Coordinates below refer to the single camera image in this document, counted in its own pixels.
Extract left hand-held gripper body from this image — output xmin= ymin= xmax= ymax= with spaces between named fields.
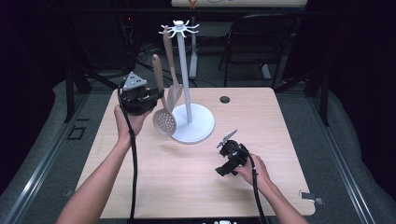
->
xmin=119 ymin=71 xmax=161 ymax=117

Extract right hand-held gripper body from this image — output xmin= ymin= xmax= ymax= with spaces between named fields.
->
xmin=216 ymin=129 xmax=250 ymax=170

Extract beige solid spatula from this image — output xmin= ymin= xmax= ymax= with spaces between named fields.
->
xmin=162 ymin=24 xmax=185 ymax=114

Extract beige perforated skimmer spoon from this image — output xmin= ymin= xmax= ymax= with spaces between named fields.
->
xmin=151 ymin=53 xmax=178 ymax=137

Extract white utensil rack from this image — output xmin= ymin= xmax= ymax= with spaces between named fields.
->
xmin=158 ymin=20 xmax=216 ymax=145

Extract person's right hand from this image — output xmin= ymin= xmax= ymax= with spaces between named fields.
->
xmin=233 ymin=153 xmax=273 ymax=194

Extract person's left hand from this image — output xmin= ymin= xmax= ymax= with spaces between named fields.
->
xmin=113 ymin=104 xmax=154 ymax=147

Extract white device at table edge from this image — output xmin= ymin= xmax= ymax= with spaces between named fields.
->
xmin=201 ymin=219 xmax=240 ymax=224

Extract black folding chair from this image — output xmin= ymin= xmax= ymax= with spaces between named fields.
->
xmin=218 ymin=13 xmax=297 ymax=90

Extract black floor cables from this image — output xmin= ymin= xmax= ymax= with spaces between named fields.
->
xmin=135 ymin=42 xmax=219 ymax=89

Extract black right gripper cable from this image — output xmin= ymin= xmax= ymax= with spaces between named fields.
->
xmin=237 ymin=145 xmax=268 ymax=224

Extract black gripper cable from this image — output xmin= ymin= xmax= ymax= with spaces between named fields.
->
xmin=117 ymin=83 xmax=139 ymax=220
xmin=237 ymin=145 xmax=268 ymax=224

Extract black metal frame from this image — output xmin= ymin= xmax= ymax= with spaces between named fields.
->
xmin=63 ymin=61 xmax=123 ymax=124
xmin=274 ymin=66 xmax=332 ymax=127

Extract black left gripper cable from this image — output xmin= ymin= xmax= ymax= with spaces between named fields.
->
xmin=117 ymin=83 xmax=139 ymax=220

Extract aluminium rail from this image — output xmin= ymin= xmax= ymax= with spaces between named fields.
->
xmin=1 ymin=92 xmax=91 ymax=224
xmin=305 ymin=92 xmax=377 ymax=224

